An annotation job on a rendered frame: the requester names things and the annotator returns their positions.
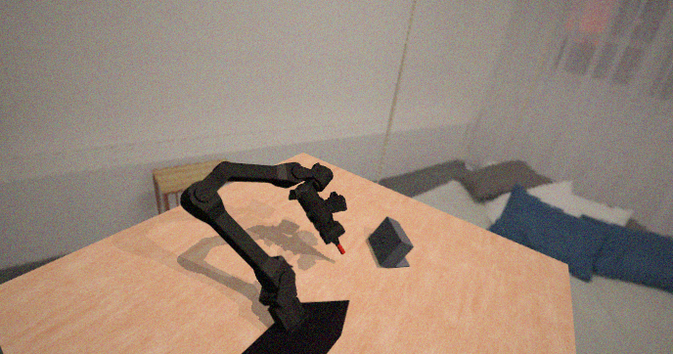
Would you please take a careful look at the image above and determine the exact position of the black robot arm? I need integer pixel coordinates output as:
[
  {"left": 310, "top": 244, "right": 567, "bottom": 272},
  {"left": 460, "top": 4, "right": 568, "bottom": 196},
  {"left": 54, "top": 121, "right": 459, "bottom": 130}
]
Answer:
[{"left": 180, "top": 161, "right": 347, "bottom": 332}]

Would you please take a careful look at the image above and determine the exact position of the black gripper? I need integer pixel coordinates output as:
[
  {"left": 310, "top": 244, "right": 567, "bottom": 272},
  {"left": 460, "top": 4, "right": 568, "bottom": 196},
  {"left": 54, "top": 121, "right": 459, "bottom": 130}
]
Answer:
[{"left": 303, "top": 199, "right": 345, "bottom": 245}]

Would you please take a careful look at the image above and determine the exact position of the black sloped panel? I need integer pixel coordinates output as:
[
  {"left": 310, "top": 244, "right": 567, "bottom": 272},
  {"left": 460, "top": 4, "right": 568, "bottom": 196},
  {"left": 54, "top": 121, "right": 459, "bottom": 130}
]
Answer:
[{"left": 368, "top": 216, "right": 414, "bottom": 268}]

